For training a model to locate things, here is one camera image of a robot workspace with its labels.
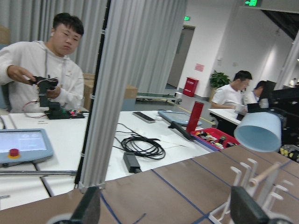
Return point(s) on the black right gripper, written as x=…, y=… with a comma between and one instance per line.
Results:
x=285, y=103

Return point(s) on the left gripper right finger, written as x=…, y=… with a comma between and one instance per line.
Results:
x=244, y=209

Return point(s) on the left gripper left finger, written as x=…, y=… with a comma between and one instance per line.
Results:
x=88, y=210

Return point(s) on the light blue cup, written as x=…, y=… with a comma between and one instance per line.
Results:
x=260, y=131

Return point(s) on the seated man white shirt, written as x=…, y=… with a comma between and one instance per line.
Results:
x=229, y=96

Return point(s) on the black power adapter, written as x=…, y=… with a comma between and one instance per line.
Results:
x=131, y=163

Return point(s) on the green potted plant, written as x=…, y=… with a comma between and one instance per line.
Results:
x=217, y=80

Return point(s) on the red parts tray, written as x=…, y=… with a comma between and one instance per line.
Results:
x=214, y=139

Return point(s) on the metal reacher grabber tool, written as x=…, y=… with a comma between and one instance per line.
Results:
x=38, y=173

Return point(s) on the red fire box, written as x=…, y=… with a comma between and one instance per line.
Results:
x=190, y=86

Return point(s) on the blue teach pendant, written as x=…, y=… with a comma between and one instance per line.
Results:
x=18, y=146

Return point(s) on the man in white hoodie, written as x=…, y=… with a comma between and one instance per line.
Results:
x=22, y=62

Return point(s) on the white wire cup rack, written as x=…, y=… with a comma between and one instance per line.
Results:
x=269, y=188

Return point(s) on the aluminium frame post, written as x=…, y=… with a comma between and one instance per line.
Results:
x=137, y=47

